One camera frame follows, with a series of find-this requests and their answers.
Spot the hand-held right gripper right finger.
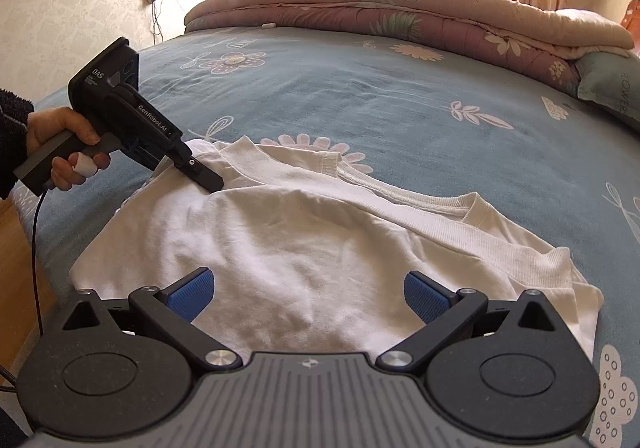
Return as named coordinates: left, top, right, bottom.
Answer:
left=377, top=271, right=557, bottom=372

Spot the pink floral folded quilt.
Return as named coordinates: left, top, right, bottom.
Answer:
left=183, top=0, right=634, bottom=100

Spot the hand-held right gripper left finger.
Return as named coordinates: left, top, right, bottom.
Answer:
left=60, top=268, right=240, bottom=372

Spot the blue floral bed sheet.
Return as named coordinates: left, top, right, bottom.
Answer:
left=10, top=21, right=640, bottom=448

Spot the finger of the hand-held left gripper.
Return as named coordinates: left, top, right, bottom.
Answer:
left=170, top=141, right=225, bottom=192

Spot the white printed long-sleeve shirt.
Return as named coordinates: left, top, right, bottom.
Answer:
left=69, top=135, right=607, bottom=365

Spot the green floral pillow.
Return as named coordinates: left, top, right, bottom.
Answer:
left=574, top=50, right=640, bottom=133

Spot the person's left forearm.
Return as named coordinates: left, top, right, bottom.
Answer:
left=0, top=87, right=37, bottom=202

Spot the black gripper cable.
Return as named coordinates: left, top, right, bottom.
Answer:
left=0, top=182, right=52, bottom=395

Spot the wooden headboard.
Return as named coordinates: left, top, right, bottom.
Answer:
left=619, top=0, right=640, bottom=50

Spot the person's left hand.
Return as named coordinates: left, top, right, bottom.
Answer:
left=25, top=107, right=112, bottom=191

